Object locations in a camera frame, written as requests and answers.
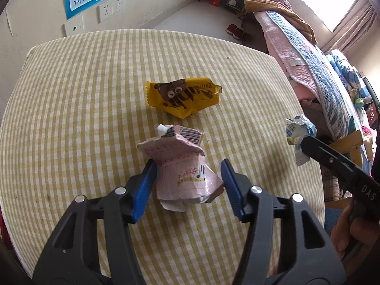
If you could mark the person's right leg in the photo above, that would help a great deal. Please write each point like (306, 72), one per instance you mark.
(332, 221)

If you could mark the pink blanket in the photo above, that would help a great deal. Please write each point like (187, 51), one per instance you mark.
(285, 50)

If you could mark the white wall socket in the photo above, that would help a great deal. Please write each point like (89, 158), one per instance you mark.
(106, 11)
(118, 4)

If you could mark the checked chair cushion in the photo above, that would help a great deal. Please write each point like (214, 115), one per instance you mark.
(330, 184)

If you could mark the bed with pink quilt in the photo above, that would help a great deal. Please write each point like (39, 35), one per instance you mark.
(323, 80)

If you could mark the pink white crushed carton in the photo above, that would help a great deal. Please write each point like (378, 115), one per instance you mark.
(181, 172)

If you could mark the window curtain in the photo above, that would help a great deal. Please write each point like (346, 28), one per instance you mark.
(353, 32)

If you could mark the person's right hand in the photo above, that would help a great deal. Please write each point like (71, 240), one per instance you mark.
(353, 231)

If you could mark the yellow brown-print snack wrapper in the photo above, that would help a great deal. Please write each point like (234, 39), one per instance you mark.
(181, 96)

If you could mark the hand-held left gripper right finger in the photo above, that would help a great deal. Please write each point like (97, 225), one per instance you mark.
(233, 188)

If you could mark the tan blanket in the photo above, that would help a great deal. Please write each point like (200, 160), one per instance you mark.
(285, 16)

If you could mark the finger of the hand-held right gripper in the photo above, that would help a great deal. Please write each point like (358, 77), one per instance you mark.
(326, 157)

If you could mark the wooden chair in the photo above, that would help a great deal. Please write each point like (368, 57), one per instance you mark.
(350, 142)

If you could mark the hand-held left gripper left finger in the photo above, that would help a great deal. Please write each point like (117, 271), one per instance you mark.
(145, 188)

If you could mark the blue floral pillow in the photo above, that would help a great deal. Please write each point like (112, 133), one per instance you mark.
(346, 71)

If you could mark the red slippers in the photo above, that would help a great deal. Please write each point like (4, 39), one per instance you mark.
(235, 31)

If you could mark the silver blue white wrapper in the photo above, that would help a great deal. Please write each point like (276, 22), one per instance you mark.
(298, 133)

